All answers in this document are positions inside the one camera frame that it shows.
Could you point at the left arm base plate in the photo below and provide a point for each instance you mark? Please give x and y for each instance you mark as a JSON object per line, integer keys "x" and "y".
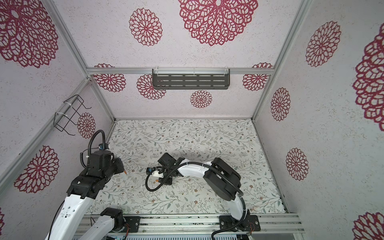
{"x": 126, "y": 225}

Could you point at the dark grey wall shelf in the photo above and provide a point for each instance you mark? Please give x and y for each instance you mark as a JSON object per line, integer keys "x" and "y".
{"x": 191, "y": 79}

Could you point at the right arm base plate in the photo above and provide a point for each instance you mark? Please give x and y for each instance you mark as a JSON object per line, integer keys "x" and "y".
{"x": 250, "y": 224}

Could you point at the black wire wall rack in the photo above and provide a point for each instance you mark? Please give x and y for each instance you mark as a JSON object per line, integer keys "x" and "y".
{"x": 64, "y": 117}

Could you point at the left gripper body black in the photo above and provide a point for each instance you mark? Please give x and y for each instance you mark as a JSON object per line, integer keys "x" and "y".
{"x": 117, "y": 165}

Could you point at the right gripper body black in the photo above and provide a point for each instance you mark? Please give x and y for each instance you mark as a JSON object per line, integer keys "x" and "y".
{"x": 165, "y": 160}

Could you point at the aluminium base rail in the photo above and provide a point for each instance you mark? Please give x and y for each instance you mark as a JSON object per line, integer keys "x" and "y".
{"x": 198, "y": 224}

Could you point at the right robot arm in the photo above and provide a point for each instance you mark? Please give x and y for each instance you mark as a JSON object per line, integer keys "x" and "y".
{"x": 221, "y": 177}

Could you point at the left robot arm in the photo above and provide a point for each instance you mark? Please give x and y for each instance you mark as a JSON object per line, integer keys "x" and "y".
{"x": 80, "y": 196}

